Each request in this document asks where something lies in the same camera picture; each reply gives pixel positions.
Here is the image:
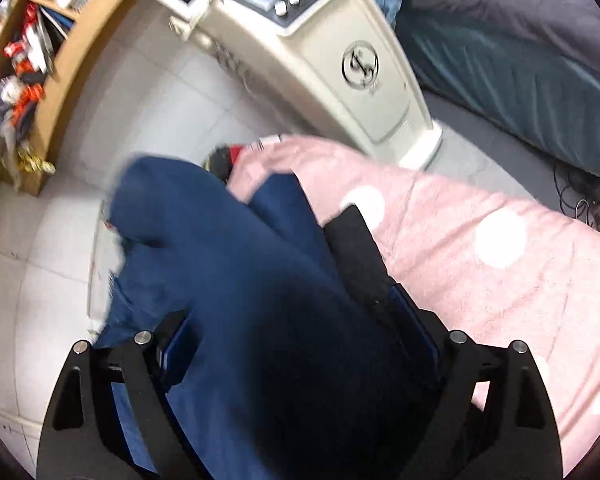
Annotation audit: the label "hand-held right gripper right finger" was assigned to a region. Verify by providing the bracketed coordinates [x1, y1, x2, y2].
[390, 284, 563, 480]

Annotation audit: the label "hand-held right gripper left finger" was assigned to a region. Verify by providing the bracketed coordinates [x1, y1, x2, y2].
[36, 310, 216, 480]

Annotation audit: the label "dark blue sweatshirt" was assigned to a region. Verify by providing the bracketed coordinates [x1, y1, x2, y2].
[97, 155, 446, 480]

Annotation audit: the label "black cloth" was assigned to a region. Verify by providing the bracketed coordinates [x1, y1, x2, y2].
[324, 204, 398, 311]

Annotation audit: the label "pink polka dot blanket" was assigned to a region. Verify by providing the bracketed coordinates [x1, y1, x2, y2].
[227, 135, 600, 471]

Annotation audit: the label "gold wrapped sweets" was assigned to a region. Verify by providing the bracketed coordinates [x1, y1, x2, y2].
[17, 147, 57, 176]

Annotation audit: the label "dark teal bed sheet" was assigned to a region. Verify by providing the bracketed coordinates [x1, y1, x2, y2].
[396, 17, 600, 181]

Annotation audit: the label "wooden shelf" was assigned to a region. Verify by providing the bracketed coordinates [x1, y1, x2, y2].
[0, 0, 146, 196]

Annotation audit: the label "beige floor-standing machine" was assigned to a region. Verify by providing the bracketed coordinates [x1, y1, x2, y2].
[169, 0, 443, 168]

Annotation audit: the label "pile of red white packets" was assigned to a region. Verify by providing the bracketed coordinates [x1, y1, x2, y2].
[0, 2, 56, 128]

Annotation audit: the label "grey duvet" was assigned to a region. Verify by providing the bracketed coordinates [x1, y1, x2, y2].
[405, 0, 600, 91]

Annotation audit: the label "tangle of black cables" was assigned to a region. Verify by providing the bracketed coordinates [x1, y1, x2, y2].
[552, 162, 600, 235]

